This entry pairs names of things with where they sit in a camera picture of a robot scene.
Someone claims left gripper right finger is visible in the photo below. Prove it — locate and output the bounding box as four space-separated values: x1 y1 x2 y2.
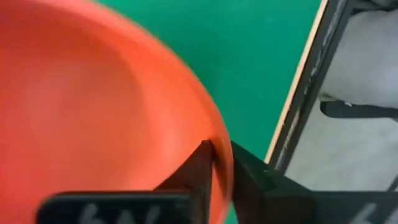
230 140 398 224

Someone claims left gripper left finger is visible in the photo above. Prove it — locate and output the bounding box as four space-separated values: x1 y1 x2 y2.
35 139 215 224

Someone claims orange plastic bowl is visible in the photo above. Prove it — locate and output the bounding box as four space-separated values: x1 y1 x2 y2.
0 0 234 224

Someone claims black floor stand bar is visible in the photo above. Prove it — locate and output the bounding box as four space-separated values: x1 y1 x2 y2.
319 100 398 119

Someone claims black aluminium table frame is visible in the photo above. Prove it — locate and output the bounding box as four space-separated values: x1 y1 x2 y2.
264 0 357 175

